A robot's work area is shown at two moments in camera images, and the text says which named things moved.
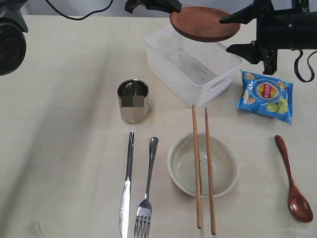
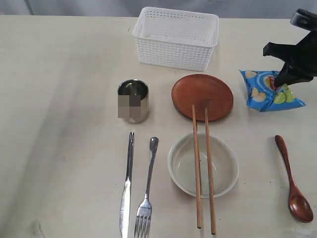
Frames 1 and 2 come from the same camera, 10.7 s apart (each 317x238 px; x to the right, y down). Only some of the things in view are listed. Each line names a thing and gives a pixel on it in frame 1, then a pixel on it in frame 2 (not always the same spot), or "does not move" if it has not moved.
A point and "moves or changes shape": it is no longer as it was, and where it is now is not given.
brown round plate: x=202 y=24 to x=203 y=90
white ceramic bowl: x=181 y=163 does not move
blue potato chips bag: x=266 y=97 moves or changes shape
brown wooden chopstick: x=209 y=175 does not move
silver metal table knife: x=125 y=202 does not move
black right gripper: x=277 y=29 to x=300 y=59
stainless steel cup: x=133 y=95 does not move
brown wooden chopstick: x=196 y=170 does not move
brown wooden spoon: x=299 y=206 does not move
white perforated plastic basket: x=196 y=73 to x=176 y=38
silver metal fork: x=144 y=215 does not move
